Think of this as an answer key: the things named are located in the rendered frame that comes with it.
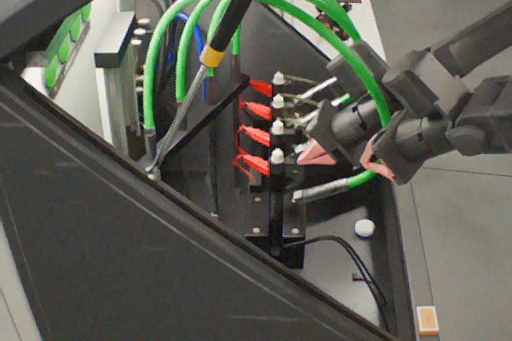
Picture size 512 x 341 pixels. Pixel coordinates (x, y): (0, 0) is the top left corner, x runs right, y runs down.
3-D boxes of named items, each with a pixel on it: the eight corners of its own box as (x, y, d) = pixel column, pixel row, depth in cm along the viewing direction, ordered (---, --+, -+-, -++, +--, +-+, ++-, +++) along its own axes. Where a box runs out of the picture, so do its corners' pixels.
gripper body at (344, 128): (317, 102, 109) (351, 79, 104) (360, 147, 111) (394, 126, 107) (307, 126, 104) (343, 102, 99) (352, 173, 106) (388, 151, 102)
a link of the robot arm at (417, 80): (490, 153, 70) (522, 99, 73) (423, 74, 68) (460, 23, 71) (428, 167, 81) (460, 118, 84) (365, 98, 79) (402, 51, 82)
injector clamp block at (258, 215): (301, 295, 124) (306, 235, 115) (246, 294, 124) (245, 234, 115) (299, 178, 151) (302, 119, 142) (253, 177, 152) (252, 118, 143)
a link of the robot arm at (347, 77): (439, 87, 94) (435, 74, 102) (389, 22, 93) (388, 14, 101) (374, 136, 98) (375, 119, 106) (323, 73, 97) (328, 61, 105)
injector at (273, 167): (295, 258, 123) (300, 164, 111) (266, 258, 123) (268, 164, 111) (295, 248, 126) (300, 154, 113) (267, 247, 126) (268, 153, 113)
